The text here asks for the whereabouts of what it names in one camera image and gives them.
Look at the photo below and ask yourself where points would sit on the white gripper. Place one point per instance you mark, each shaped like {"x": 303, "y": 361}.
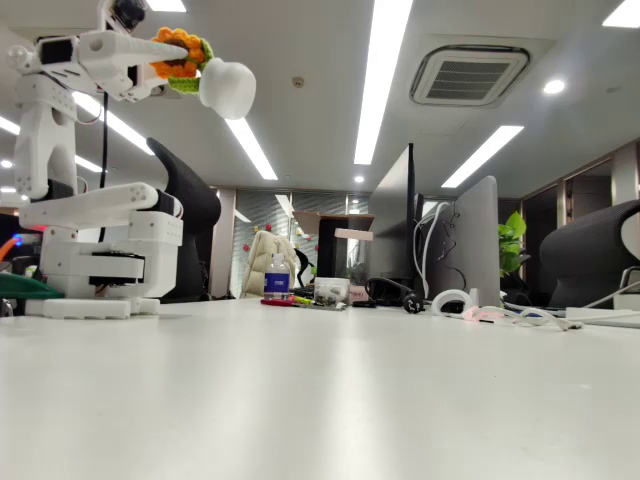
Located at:
{"x": 106, "y": 50}

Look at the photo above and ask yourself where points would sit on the crochet sunflower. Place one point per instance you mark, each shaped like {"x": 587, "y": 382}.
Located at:
{"x": 227, "y": 87}

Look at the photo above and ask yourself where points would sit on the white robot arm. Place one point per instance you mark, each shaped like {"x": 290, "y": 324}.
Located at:
{"x": 35, "y": 150}

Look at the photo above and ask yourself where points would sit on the ceiling smoke detector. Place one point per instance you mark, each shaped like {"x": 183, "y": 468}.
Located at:
{"x": 298, "y": 82}

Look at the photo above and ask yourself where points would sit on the beige padded jacket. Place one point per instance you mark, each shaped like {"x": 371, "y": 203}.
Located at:
{"x": 257, "y": 260}

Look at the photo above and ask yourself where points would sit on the long ceiling strip light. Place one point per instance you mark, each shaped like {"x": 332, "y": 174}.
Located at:
{"x": 382, "y": 75}

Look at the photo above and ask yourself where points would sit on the brown cardboard box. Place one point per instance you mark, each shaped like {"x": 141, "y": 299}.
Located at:
{"x": 330, "y": 219}

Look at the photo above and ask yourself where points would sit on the clear water bottle blue label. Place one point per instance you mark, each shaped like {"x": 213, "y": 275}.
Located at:
{"x": 276, "y": 280}

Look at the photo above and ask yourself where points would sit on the red pen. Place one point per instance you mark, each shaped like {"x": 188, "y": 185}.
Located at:
{"x": 277, "y": 302}

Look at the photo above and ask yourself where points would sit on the yellow green highlighter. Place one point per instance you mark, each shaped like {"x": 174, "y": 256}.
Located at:
{"x": 304, "y": 301}

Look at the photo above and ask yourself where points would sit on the clear plastic container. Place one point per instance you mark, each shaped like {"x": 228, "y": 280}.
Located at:
{"x": 331, "y": 291}

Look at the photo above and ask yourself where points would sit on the computer monitor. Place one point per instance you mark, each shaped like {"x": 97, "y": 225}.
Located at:
{"x": 395, "y": 225}

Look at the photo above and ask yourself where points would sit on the small pink box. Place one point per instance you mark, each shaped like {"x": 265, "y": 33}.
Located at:
{"x": 359, "y": 294}

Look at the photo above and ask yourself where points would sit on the ceiling air conditioner vent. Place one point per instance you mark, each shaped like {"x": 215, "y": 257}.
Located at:
{"x": 470, "y": 77}

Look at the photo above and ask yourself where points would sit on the black power plug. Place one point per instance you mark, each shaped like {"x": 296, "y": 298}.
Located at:
{"x": 414, "y": 303}

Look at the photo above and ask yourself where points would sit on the grey desk partition panel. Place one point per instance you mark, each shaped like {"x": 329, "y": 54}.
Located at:
{"x": 475, "y": 240}

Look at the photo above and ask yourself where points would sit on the green leafy plant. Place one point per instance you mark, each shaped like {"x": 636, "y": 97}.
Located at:
{"x": 511, "y": 245}

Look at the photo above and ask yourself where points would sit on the black mesh office chair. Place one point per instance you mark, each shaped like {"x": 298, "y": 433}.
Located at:
{"x": 580, "y": 260}

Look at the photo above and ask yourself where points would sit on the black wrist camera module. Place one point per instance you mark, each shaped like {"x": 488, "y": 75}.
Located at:
{"x": 125, "y": 14}

